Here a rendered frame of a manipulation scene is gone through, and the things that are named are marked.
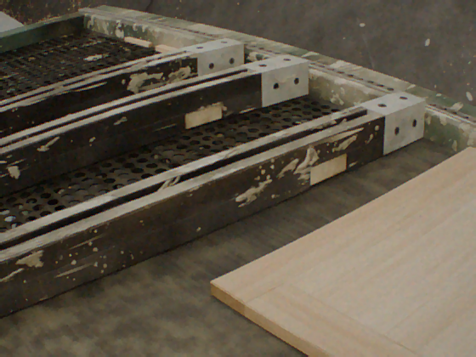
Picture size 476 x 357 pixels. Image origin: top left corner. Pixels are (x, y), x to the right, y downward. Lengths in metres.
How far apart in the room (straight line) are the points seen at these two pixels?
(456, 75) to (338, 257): 1.54
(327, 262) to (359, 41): 1.79
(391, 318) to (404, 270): 0.10
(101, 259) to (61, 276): 0.06
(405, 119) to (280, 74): 0.29
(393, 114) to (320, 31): 1.58
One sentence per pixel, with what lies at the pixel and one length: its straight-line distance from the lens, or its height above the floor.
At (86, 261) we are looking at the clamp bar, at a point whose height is 1.44.
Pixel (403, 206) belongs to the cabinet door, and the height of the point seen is 1.11.
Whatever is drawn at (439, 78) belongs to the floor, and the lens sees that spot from 2.29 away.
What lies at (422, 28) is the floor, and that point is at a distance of 2.41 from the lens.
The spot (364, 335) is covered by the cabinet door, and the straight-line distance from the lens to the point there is 0.67.
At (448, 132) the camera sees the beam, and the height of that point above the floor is 0.90.
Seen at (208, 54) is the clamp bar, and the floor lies 1.00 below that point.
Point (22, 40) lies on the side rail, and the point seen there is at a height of 1.08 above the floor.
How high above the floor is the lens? 1.91
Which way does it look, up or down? 47 degrees down
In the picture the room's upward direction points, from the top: 66 degrees counter-clockwise
